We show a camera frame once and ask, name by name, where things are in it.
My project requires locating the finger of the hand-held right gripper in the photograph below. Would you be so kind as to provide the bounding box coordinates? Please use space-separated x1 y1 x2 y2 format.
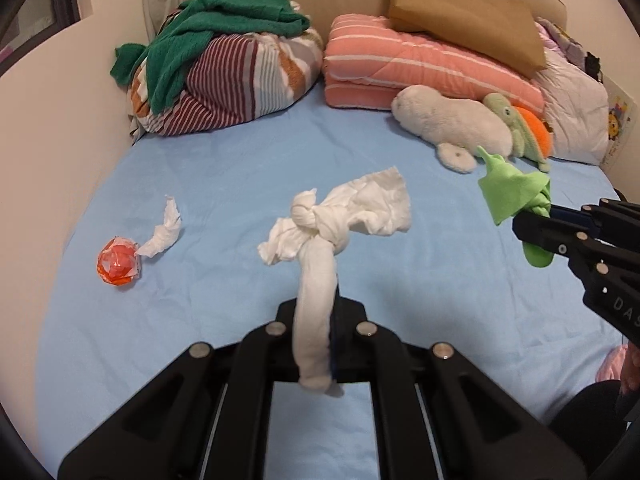
512 210 601 261
547 199 640 241

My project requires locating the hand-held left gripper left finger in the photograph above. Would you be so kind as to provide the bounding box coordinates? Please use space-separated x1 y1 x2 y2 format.
57 298 302 480

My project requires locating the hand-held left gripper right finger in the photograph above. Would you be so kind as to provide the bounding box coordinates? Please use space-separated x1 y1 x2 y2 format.
327 297 586 480

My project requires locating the green cloth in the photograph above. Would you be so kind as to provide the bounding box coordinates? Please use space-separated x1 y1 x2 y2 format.
475 145 555 268

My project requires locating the pink sock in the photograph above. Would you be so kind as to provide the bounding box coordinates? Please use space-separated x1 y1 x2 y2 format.
597 345 626 386

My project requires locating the white knotted cloth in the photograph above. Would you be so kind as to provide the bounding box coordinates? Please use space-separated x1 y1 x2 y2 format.
257 166 413 397

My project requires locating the person's right forearm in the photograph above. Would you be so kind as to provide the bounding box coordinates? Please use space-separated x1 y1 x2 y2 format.
619 342 640 416

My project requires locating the orange plush toy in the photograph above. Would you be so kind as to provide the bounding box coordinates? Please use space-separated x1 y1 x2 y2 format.
512 105 553 158

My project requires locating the white quilted pillow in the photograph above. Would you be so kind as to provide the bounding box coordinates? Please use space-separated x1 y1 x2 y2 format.
532 47 611 166

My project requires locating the green plush turtle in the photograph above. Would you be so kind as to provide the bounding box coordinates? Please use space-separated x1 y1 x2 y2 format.
482 92 551 173

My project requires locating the person's black trouser leg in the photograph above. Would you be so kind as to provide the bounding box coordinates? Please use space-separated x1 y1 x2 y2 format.
550 380 640 480

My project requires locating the white plush toy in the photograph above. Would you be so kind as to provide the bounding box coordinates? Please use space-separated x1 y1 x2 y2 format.
391 85 513 175

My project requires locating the crumpled white tissue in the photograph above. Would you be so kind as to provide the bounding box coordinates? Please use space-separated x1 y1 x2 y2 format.
136 195 183 261

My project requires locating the purple cloth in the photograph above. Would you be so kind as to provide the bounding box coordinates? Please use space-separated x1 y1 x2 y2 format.
535 16 586 68

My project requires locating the orange plastic wrapper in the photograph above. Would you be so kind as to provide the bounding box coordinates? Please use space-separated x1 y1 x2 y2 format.
97 236 141 288

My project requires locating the pink striped folded quilt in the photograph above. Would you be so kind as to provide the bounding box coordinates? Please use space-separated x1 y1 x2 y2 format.
322 14 546 121

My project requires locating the brown pillow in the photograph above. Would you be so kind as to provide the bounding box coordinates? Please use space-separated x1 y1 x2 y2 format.
389 0 547 78

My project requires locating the striped duvet bundle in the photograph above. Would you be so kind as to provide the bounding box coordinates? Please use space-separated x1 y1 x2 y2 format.
126 2 325 137

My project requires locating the green towel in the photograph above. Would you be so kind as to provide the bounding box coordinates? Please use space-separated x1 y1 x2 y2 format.
111 0 312 115

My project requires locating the dark framed window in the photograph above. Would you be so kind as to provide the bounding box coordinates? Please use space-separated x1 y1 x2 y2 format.
0 0 81 73

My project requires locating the wall poster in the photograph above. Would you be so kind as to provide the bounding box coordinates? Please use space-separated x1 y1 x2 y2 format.
597 77 640 171

